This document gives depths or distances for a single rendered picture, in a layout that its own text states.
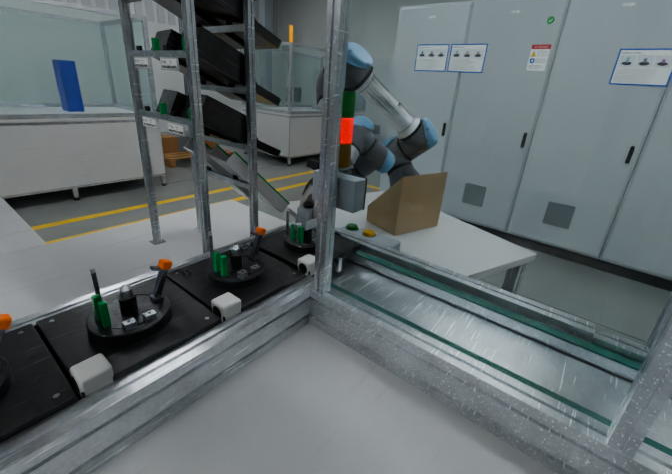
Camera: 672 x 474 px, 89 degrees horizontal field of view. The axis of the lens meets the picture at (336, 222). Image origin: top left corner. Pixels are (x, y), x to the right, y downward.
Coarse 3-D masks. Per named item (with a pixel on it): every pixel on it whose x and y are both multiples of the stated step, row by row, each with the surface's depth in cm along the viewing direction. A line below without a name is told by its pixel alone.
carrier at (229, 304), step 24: (192, 264) 87; (216, 264) 80; (240, 264) 83; (264, 264) 86; (192, 288) 77; (216, 288) 78; (240, 288) 79; (264, 288) 79; (216, 312) 70; (240, 312) 72
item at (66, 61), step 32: (0, 0) 303; (0, 32) 309; (32, 32) 324; (64, 32) 342; (96, 32) 361; (0, 64) 314; (32, 64) 331; (64, 64) 349; (96, 64) 369; (0, 96) 320; (32, 96) 337; (64, 96) 356; (96, 96) 377; (128, 96) 401
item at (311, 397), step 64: (0, 256) 105; (64, 256) 108; (128, 256) 110; (192, 256) 113; (256, 384) 67; (320, 384) 68; (384, 384) 70; (128, 448) 54; (192, 448) 55; (256, 448) 56; (320, 448) 56; (384, 448) 57; (448, 448) 58; (512, 448) 59
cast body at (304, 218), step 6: (306, 204) 98; (312, 204) 98; (300, 210) 98; (306, 210) 96; (312, 210) 97; (300, 216) 98; (306, 216) 97; (300, 222) 98; (306, 222) 97; (312, 222) 99; (294, 228) 97; (306, 228) 98
